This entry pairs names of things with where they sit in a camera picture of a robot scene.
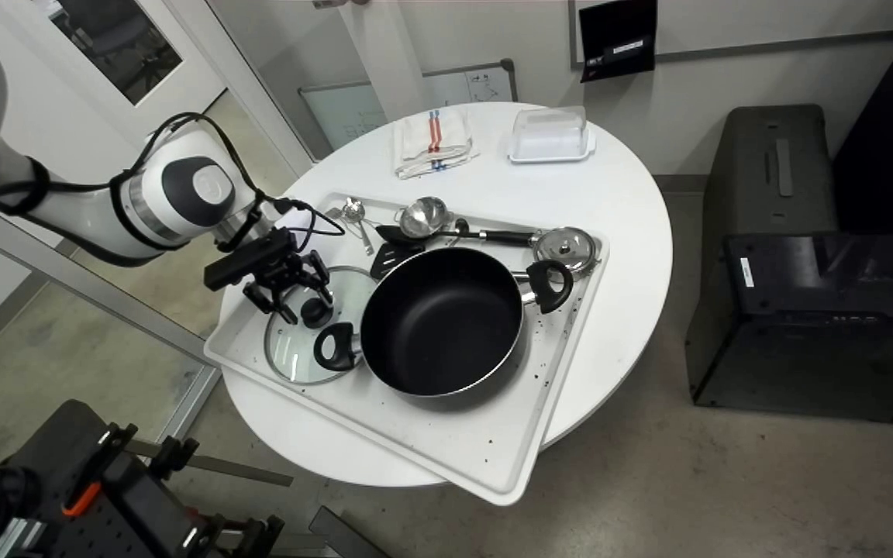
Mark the large black case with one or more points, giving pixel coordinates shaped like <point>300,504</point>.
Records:
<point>830,341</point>

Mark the black slotted spatula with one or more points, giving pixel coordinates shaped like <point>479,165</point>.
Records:
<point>395,249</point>

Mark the black equipment stand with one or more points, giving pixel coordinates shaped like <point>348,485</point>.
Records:
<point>85,485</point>

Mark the dark gray case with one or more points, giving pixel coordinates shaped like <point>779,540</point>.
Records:
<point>776,173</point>

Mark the steel ladle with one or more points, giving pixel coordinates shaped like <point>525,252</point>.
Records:
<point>423,219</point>

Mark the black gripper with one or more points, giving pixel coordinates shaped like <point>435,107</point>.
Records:
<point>291,274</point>

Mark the round white table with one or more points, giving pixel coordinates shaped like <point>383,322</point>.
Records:
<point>611,206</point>

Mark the frosted glass panel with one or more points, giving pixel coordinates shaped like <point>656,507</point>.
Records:
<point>341,108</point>

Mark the white plastic tray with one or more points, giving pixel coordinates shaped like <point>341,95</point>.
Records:
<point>447,445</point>

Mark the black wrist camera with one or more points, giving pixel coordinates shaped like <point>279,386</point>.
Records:
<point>249,258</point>

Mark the clear plastic container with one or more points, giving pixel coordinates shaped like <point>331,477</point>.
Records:
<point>551,134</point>

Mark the glass pot lid black knob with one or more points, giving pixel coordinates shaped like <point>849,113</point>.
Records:
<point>293,358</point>

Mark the small steel spoon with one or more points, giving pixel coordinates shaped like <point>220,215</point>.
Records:
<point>354,213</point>

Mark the aluminium frame rail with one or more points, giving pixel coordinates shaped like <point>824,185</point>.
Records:
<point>77,279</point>

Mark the dark framed picture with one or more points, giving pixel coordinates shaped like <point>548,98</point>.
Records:
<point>116,46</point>

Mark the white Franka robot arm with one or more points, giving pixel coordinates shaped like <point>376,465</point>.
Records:
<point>85,206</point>

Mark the black wall marker holder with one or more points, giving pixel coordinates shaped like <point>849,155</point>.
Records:
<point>617,42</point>

